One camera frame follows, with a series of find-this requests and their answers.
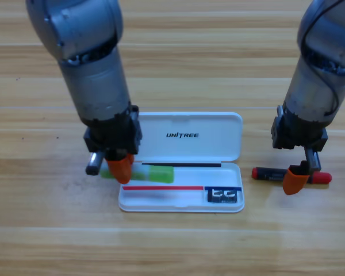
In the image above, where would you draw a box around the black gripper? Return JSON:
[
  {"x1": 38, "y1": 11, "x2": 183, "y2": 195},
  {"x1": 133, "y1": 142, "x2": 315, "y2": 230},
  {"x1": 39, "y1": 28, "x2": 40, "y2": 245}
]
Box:
[
  {"x1": 270, "y1": 105, "x2": 329, "y2": 197},
  {"x1": 83, "y1": 104, "x2": 143, "y2": 185}
]

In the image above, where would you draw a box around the white Unitree pencil case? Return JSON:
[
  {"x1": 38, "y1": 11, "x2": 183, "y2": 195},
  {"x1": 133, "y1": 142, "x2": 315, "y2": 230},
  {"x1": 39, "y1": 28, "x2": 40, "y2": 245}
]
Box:
[{"x1": 118, "y1": 111, "x2": 245, "y2": 213}]

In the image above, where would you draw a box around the black eraser with white print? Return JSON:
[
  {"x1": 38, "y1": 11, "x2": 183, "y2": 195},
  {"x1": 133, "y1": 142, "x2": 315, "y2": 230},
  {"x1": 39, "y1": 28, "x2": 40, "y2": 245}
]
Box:
[{"x1": 206, "y1": 187, "x2": 239, "y2": 204}]

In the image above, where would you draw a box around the green highlighter pen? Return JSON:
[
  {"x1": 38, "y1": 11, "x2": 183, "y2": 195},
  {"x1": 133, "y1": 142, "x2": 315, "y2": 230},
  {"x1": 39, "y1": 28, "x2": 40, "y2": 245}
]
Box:
[{"x1": 99, "y1": 165, "x2": 175, "y2": 184}]

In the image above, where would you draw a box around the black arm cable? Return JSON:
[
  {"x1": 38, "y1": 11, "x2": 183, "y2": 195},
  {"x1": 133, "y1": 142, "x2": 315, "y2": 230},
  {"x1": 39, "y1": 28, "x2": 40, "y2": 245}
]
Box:
[{"x1": 300, "y1": 0, "x2": 342, "y2": 116}]

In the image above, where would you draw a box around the red and black marker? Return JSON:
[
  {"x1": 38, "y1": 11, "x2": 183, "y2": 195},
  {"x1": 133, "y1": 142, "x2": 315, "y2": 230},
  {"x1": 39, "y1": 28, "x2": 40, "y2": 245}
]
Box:
[{"x1": 251, "y1": 166, "x2": 333, "y2": 185}]

